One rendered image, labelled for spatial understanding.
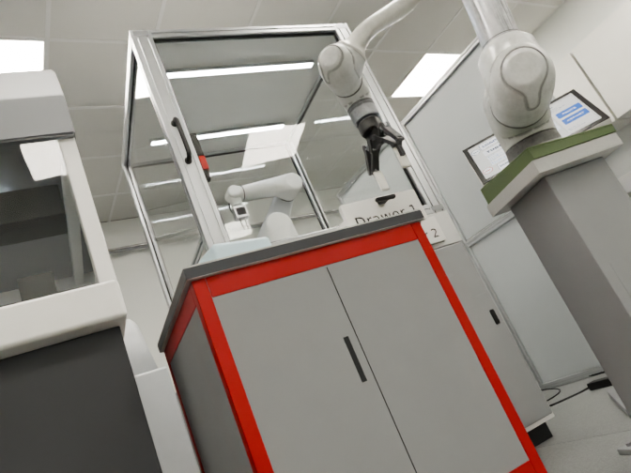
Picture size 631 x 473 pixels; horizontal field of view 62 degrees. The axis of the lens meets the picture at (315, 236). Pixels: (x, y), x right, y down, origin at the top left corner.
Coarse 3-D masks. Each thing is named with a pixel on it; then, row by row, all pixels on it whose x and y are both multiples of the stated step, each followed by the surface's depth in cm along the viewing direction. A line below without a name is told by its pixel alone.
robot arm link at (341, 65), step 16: (400, 0) 163; (416, 0) 166; (384, 16) 158; (400, 16) 163; (352, 32) 155; (368, 32) 154; (336, 48) 147; (352, 48) 151; (320, 64) 150; (336, 64) 147; (352, 64) 150; (336, 80) 151; (352, 80) 154
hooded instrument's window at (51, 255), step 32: (0, 160) 139; (32, 160) 142; (0, 192) 135; (32, 192) 138; (64, 192) 141; (0, 224) 132; (32, 224) 135; (64, 224) 137; (0, 256) 129; (32, 256) 131; (64, 256) 134; (0, 288) 125; (32, 288) 128; (64, 288) 130
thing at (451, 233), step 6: (444, 210) 219; (438, 216) 216; (444, 216) 218; (444, 222) 216; (450, 222) 217; (444, 228) 215; (450, 228) 216; (444, 234) 213; (450, 234) 214; (456, 234) 216; (444, 240) 212; (450, 240) 213; (456, 240) 214; (432, 246) 208; (438, 246) 209; (444, 246) 212
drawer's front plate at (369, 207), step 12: (396, 192) 169; (408, 192) 171; (348, 204) 160; (360, 204) 162; (372, 204) 163; (384, 204) 165; (396, 204) 167; (408, 204) 168; (420, 204) 170; (348, 216) 158; (360, 216) 160; (372, 216) 161; (384, 216) 163
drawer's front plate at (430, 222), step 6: (432, 216) 213; (426, 222) 210; (432, 222) 211; (438, 222) 212; (426, 228) 209; (432, 228) 210; (438, 228) 211; (426, 234) 208; (432, 234) 209; (438, 234) 210; (432, 240) 207; (438, 240) 208
